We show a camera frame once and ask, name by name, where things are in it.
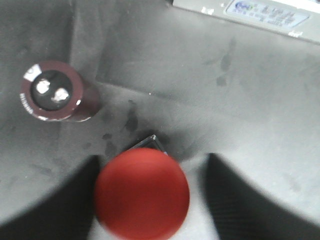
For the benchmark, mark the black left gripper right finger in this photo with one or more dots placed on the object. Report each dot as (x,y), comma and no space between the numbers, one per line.
(239,212)

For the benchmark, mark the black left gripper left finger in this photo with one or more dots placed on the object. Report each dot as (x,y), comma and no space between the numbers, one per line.
(67,214)

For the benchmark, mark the red mushroom push button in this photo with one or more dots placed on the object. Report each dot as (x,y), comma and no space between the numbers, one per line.
(142,193)

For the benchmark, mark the right metal mesh power supply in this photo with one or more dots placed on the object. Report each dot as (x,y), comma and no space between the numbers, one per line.
(294,18)

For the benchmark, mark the front dark red capacitor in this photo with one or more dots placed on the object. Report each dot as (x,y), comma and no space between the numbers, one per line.
(53,91)

